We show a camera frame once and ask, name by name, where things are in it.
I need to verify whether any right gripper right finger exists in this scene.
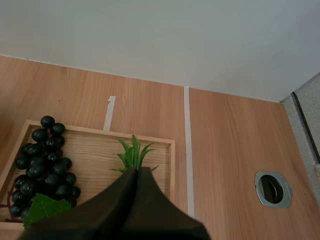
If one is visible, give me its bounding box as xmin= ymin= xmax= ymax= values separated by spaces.
xmin=119 ymin=166 xmax=212 ymax=240

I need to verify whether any bunch of dark toy grapes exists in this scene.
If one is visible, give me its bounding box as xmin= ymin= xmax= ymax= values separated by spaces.
xmin=0 ymin=115 xmax=82 ymax=229

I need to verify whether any shallow wooden tray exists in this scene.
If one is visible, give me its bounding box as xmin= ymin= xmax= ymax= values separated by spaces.
xmin=0 ymin=119 xmax=176 ymax=229

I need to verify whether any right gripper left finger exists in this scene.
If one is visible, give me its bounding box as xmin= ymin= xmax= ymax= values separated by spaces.
xmin=17 ymin=168 xmax=138 ymax=240

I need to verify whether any yellow toy pineapple green crown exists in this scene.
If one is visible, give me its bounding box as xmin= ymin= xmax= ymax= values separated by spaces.
xmin=108 ymin=134 xmax=160 ymax=174

